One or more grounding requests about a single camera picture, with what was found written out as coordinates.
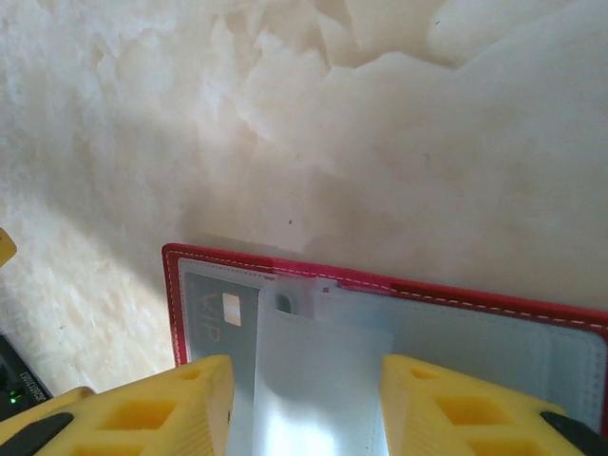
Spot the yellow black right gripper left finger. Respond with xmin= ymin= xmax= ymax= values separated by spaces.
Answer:
xmin=0 ymin=353 xmax=235 ymax=456

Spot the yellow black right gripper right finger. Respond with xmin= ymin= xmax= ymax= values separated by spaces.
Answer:
xmin=381 ymin=353 xmax=608 ymax=456

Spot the red leather card holder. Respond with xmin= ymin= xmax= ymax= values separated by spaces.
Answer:
xmin=161 ymin=242 xmax=608 ymax=456

